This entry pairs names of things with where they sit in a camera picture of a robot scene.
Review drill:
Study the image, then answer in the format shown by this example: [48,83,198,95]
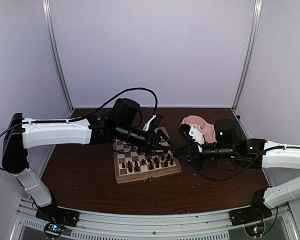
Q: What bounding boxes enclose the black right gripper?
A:
[173,143,237,172]

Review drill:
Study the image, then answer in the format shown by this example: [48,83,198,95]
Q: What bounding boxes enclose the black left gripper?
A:
[116,122,176,157]

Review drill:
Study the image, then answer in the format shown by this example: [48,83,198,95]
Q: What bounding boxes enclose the dark bishop chess piece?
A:
[134,164,140,172]

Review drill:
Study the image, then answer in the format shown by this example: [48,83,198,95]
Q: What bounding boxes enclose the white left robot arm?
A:
[2,98,175,222]

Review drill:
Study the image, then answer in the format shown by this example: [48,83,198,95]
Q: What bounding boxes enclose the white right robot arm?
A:
[174,118,300,221]

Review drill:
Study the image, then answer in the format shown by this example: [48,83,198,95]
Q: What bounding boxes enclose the wooden chess board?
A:
[112,139,182,184]

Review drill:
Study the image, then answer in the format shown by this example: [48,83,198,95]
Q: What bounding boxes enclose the pink double bowl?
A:
[179,115,217,143]

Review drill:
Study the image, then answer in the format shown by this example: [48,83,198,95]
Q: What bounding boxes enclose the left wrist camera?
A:
[142,114,164,132]

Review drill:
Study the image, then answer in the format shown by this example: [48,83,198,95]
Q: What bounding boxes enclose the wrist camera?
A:
[178,123,206,153]
[142,114,164,132]

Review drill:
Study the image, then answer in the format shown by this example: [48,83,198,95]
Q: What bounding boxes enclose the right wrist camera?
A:
[178,123,206,153]

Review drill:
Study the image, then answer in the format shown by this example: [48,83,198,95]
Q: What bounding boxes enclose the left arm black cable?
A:
[0,87,158,173]

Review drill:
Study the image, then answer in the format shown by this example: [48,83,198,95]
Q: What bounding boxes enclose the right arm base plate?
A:
[229,205,272,226]

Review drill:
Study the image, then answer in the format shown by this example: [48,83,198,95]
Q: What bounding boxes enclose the front aluminium rail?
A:
[8,198,300,240]

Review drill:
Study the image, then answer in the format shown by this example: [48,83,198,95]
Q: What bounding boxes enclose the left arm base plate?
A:
[35,205,80,227]

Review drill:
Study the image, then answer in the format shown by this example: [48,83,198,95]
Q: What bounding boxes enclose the right aluminium frame post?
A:
[231,0,263,112]

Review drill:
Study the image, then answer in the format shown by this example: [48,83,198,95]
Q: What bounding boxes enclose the aluminium frame post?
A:
[231,0,263,112]
[42,0,74,113]

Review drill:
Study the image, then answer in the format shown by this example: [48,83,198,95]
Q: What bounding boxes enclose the left aluminium frame post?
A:
[42,0,74,113]

